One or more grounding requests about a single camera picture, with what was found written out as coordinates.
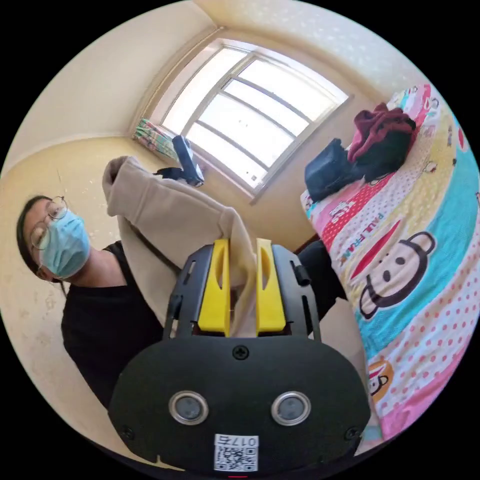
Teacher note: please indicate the person's body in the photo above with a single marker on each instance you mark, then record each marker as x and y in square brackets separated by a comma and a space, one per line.
[101, 318]

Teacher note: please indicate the bed with cartoon printed sheet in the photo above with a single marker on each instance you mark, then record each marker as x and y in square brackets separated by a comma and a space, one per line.
[412, 270]

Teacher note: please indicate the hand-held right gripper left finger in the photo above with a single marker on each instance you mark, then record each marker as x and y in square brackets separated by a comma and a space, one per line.
[215, 300]

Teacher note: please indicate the colourful printed curtain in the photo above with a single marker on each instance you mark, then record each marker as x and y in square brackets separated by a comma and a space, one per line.
[153, 137]

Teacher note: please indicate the black bag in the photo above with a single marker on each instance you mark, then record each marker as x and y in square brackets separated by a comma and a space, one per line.
[330, 168]

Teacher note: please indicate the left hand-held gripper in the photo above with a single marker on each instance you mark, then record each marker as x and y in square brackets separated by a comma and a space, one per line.
[168, 173]

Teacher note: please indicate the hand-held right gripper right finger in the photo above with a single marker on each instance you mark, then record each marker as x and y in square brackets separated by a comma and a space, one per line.
[269, 307]

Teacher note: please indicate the window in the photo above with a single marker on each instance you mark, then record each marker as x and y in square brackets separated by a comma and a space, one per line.
[247, 112]

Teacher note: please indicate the white thermal shirt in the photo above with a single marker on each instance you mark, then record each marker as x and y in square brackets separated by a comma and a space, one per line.
[168, 217]

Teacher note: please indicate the pile of clothes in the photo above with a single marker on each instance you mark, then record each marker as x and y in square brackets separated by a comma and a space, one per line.
[382, 138]

